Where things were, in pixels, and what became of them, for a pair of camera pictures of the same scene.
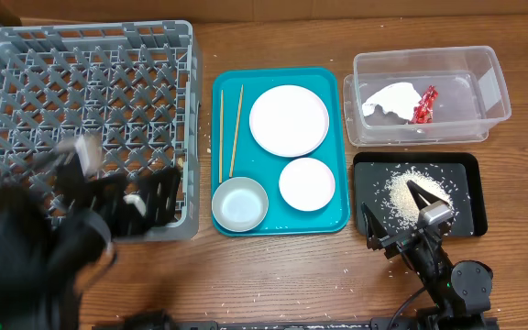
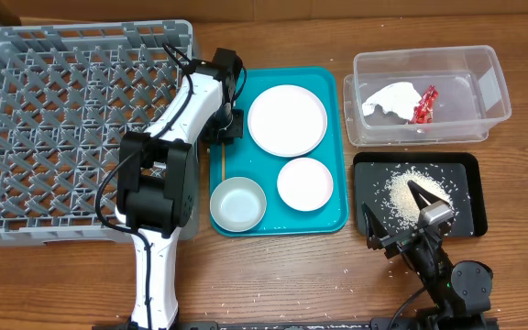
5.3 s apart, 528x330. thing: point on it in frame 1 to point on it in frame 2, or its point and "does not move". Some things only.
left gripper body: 111,213 to 227,124
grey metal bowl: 239,204 does not move
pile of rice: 400,200 does not move
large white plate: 289,120 does not move
